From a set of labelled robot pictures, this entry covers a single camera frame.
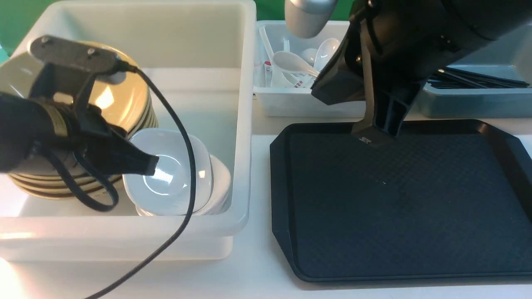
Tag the blue-grey chopstick bin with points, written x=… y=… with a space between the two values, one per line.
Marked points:
x=510 y=57

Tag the green cloth backdrop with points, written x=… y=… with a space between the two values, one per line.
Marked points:
x=18 y=16

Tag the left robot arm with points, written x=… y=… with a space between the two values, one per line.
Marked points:
x=30 y=126

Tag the top stacked white dish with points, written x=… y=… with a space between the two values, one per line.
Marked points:
x=220 y=187

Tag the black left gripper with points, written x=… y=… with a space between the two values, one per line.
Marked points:
x=92 y=140

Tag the black plastic serving tray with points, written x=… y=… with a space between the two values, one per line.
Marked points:
x=449 y=201

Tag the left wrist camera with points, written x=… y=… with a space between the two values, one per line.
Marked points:
x=71 y=68

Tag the bottom yellow stacked bowl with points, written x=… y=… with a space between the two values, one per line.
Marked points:
x=96 y=192

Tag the top yellow stacked bowl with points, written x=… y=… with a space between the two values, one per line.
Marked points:
x=146 y=119

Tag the black chopstick gold band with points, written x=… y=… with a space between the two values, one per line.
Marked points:
x=450 y=78

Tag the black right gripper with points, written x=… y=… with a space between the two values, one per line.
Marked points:
x=377 y=61

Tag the white soup spoon upright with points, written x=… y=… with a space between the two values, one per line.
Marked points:
x=294 y=64

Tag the yellow stacked bowl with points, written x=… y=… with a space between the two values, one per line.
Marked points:
x=53 y=183
x=146 y=119
x=96 y=192

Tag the white soup spoon lower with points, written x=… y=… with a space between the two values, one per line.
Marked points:
x=325 y=52

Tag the white square sauce dish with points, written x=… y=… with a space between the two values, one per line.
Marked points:
x=157 y=141

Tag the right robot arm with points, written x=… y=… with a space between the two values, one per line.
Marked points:
x=456 y=28

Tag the large white plastic bin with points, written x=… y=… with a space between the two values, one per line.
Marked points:
x=200 y=54

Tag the yellow noodle bowl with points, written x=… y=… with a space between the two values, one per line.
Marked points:
x=121 y=97

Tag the small white spoon bin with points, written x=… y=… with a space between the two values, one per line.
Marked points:
x=280 y=95

